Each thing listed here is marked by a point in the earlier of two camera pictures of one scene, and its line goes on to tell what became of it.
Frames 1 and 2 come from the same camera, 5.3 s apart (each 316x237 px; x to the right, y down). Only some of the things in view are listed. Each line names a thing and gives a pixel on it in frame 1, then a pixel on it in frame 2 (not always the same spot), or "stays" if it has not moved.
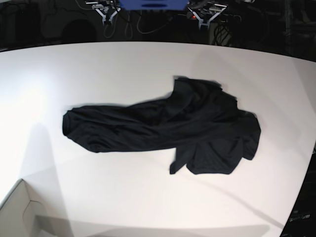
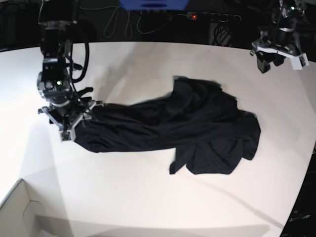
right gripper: [205, 12] -> [267, 52]
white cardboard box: [18, 213] stays
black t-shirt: [212, 135] stays
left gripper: [107, 12] -> [66, 118]
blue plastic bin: [153, 5] stays
